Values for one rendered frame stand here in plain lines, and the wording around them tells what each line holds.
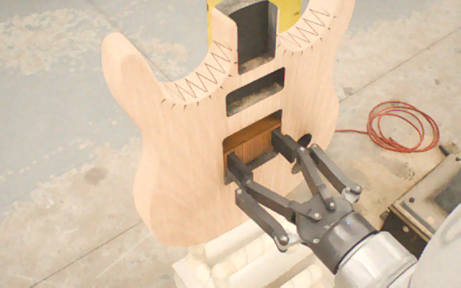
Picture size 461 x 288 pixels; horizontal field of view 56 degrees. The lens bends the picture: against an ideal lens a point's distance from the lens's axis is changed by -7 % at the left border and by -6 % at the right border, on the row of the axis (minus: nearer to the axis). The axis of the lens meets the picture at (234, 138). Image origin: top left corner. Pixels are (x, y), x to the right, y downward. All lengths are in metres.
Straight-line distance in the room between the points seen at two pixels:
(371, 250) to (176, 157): 0.25
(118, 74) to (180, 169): 0.18
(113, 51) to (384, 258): 0.35
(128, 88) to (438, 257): 0.32
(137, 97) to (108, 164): 2.12
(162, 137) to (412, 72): 2.83
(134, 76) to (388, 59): 2.94
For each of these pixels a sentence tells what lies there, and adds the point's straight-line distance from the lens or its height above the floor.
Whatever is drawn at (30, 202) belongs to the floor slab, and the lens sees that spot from 2.57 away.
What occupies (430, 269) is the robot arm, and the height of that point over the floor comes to 1.61.
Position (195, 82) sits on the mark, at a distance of 0.54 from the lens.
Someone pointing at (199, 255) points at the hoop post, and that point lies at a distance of 0.89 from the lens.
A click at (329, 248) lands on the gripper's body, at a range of 0.54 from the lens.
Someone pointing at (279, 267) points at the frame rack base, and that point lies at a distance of 0.95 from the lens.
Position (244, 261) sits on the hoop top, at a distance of 0.83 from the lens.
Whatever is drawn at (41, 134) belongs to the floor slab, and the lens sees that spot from 2.87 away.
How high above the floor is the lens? 1.95
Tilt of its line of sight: 49 degrees down
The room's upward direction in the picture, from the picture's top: straight up
